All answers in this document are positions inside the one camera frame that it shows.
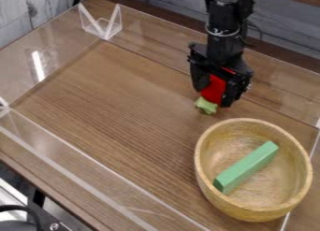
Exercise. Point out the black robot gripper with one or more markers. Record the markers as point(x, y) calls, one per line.
point(215, 61)

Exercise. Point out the red plush strawberry toy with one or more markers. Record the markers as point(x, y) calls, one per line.
point(211, 95)

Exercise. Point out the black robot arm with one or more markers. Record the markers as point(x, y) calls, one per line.
point(227, 25)

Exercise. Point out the wooden oval bowl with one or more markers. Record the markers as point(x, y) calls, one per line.
point(274, 190)

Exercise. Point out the green rectangular block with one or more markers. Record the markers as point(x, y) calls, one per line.
point(232, 176)

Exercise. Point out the clear acrylic table barrier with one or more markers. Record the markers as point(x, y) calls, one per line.
point(109, 202)

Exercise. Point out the clear acrylic corner bracket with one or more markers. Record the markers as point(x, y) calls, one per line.
point(102, 28)

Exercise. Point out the black metal table frame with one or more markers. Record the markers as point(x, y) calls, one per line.
point(27, 210)

